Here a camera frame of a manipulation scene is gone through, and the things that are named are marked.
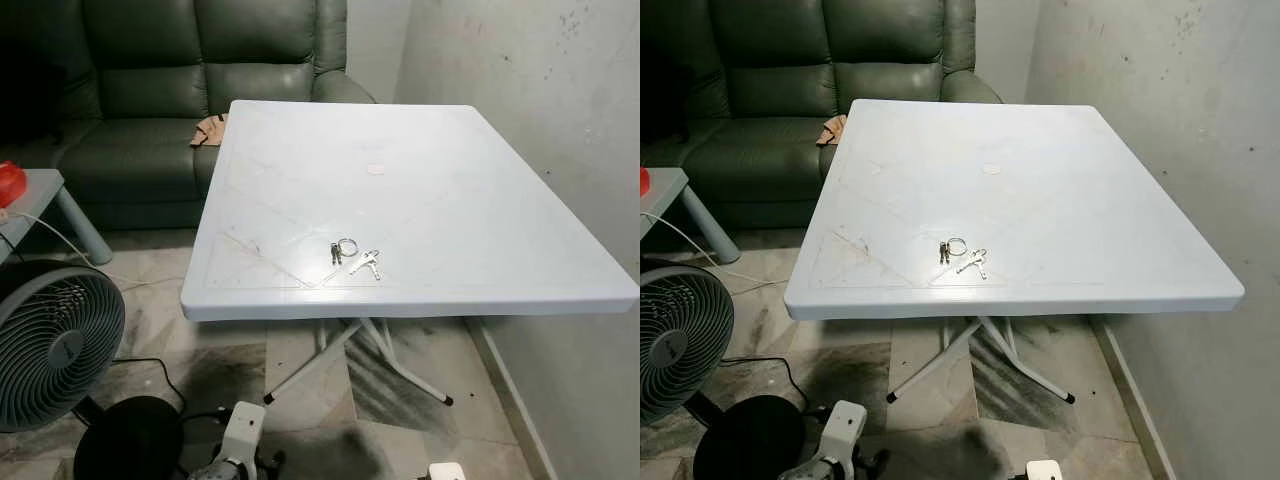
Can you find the dark green leather sofa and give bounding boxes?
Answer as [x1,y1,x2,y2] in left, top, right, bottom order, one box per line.
[640,0,1004,232]
[0,0,377,232]

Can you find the white plastic folding table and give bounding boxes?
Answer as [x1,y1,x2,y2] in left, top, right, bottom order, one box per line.
[783,97,1247,406]
[180,98,641,407]

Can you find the silver keys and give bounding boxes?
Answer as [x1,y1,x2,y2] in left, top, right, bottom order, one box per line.
[329,238,384,282]
[937,237,991,281]

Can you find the small grey side table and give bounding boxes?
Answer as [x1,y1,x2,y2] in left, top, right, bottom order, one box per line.
[640,167,741,265]
[0,169,114,266]

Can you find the grey floor fan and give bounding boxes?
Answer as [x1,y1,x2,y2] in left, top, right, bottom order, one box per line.
[0,260,185,480]
[640,262,807,480]

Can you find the thin white cable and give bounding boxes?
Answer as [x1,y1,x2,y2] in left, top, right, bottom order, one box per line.
[668,212,791,294]
[0,209,187,292]

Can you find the black fan cable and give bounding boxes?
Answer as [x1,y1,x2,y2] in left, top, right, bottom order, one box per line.
[112,356,191,411]
[720,356,813,407]

